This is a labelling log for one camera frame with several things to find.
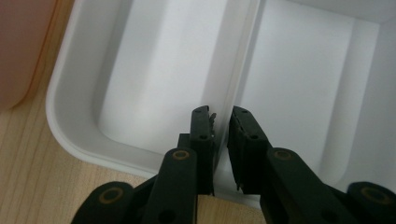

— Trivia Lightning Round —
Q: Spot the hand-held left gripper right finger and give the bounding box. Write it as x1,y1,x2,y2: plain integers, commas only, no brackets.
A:
226,105,276,196

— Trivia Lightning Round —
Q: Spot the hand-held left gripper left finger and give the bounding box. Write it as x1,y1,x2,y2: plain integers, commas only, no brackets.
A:
177,105,218,197

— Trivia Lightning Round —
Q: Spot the white divided tray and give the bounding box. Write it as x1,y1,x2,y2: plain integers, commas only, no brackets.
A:
45,0,396,210

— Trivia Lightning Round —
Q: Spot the pink storage box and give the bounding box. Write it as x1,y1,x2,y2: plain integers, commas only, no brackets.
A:
0,0,59,111

